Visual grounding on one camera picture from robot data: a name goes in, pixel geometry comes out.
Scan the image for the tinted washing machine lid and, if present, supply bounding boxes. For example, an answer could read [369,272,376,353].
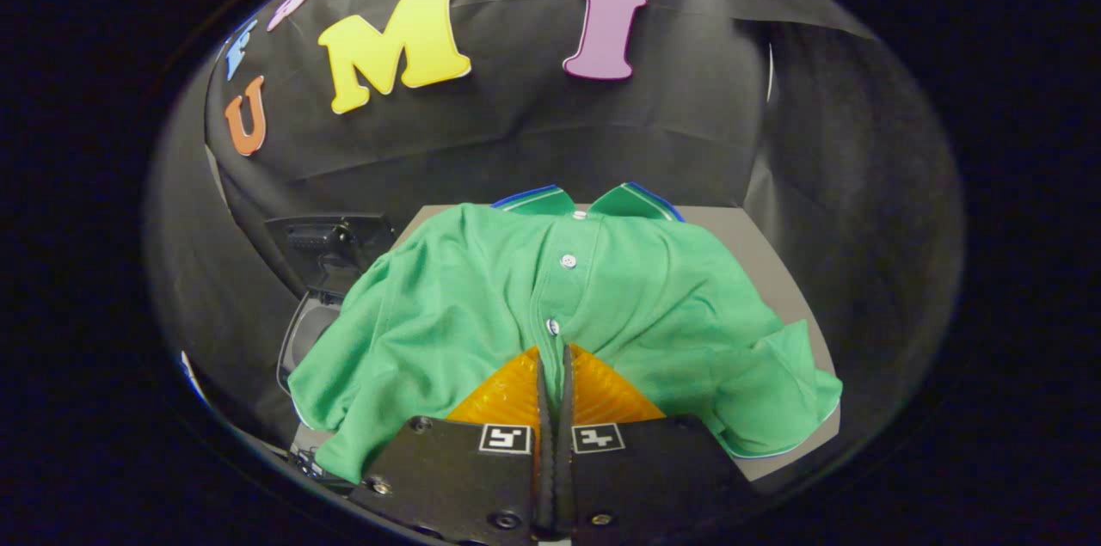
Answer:
[265,215,398,298]

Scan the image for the small grey cabinet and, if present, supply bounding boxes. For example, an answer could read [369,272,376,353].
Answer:
[400,204,840,482]

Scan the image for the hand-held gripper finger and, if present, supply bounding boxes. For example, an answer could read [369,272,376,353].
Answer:
[555,344,762,543]
[348,346,556,545]

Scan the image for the black backdrop cloth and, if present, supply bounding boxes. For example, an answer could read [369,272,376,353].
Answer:
[145,0,964,478]

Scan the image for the green polo shirt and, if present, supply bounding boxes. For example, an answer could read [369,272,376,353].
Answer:
[288,182,844,485]

